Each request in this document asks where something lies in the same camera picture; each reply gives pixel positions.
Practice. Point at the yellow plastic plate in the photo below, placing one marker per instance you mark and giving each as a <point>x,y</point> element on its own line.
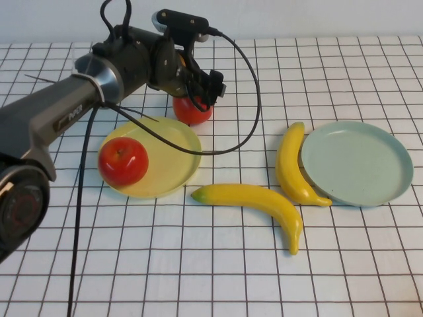
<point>165,175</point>

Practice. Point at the yellow banana with green tip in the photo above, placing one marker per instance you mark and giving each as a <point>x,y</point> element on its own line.
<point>251,198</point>

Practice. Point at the light blue plastic plate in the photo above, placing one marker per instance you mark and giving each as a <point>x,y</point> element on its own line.
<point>357,165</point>

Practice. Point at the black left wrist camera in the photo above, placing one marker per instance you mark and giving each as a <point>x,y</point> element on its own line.
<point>180,20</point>

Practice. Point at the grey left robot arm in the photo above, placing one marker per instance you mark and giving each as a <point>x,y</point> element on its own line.
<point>49,99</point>

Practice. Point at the white grid tablecloth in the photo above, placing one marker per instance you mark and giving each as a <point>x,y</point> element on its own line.
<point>211,280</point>

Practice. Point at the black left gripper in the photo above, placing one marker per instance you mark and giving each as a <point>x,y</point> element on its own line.
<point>165,69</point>

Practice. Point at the black zip tie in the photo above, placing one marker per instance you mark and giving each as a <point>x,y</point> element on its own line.
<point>39,78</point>
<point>138,114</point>

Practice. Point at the red apple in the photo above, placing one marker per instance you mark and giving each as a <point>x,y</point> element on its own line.
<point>185,114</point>
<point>122,162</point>

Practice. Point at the white zip tie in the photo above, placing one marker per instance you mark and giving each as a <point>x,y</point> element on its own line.
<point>89,78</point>

